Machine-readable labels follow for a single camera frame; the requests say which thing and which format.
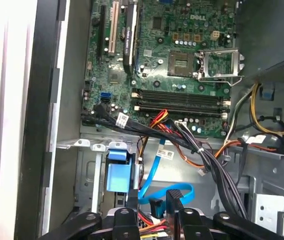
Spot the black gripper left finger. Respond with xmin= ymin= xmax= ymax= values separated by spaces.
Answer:
xmin=38 ymin=188 xmax=140 ymax=240

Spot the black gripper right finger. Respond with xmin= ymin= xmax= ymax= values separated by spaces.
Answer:
xmin=166 ymin=188 xmax=284 ymax=240

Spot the hard disk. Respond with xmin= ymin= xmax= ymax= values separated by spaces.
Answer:
xmin=104 ymin=148 xmax=139 ymax=209

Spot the grey metal disk bay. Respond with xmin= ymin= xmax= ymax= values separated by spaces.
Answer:
xmin=56 ymin=138 xmax=143 ymax=214

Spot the black RAM slot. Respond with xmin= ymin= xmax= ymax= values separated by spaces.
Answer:
xmin=133 ymin=100 xmax=231 ymax=111
xmin=131 ymin=92 xmax=231 ymax=102
xmin=134 ymin=106 xmax=230 ymax=119
xmin=131 ymin=87 xmax=230 ymax=97

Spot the black expansion slot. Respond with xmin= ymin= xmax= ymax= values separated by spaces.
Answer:
xmin=97 ymin=4 xmax=107 ymax=63

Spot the beige expansion slot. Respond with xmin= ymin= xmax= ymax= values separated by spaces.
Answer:
xmin=108 ymin=0 xmax=120 ymax=57

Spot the grey metal drive cage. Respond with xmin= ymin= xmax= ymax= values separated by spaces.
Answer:
xmin=231 ymin=146 xmax=284 ymax=240

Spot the black open PC case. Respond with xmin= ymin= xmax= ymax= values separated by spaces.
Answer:
xmin=14 ymin=0 xmax=284 ymax=240

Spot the green Dell motherboard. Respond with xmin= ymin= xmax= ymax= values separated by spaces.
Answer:
xmin=81 ymin=0 xmax=238 ymax=140

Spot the CPU socket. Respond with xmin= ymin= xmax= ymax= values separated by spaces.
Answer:
xmin=167 ymin=49 xmax=195 ymax=77

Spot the metal socket cover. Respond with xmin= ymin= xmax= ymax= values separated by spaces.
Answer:
xmin=195 ymin=47 xmax=245 ymax=81

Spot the black graphics card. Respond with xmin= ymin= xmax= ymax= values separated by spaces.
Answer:
xmin=122 ymin=0 xmax=140 ymax=75

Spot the grey power supply unit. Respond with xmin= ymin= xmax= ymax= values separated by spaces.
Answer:
xmin=233 ymin=0 xmax=284 ymax=85

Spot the multicolour disk power wire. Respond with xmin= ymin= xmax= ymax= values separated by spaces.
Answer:
xmin=138 ymin=212 xmax=169 ymax=240

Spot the blue disk data wire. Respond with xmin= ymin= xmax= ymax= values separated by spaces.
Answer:
xmin=137 ymin=139 xmax=195 ymax=219

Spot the black wire bundle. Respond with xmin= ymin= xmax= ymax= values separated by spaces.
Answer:
xmin=81 ymin=103 xmax=249 ymax=219

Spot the orange red wire bundle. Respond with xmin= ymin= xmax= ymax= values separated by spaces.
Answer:
xmin=138 ymin=109 xmax=278 ymax=173

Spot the grey white wire bundle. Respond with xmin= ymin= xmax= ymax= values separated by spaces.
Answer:
xmin=223 ymin=84 xmax=258 ymax=151

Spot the yellow wire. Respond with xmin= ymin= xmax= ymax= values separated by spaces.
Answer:
xmin=250 ymin=82 xmax=284 ymax=136

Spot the locking lever wire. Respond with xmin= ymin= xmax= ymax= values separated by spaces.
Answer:
xmin=198 ymin=74 xmax=245 ymax=87

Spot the blue plastic cable clip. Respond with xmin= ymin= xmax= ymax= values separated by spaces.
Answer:
xmin=261 ymin=83 xmax=275 ymax=101

